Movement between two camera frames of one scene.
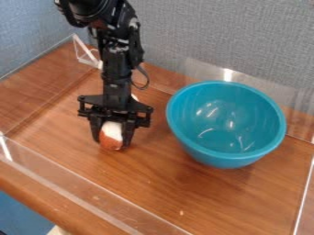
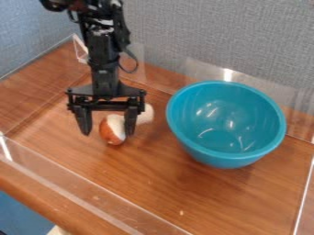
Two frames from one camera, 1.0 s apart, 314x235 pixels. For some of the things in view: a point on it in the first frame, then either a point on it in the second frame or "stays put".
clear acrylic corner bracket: (84, 55) stays put
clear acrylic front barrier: (49, 200) stays put
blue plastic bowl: (226, 122) stays put
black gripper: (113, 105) to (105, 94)
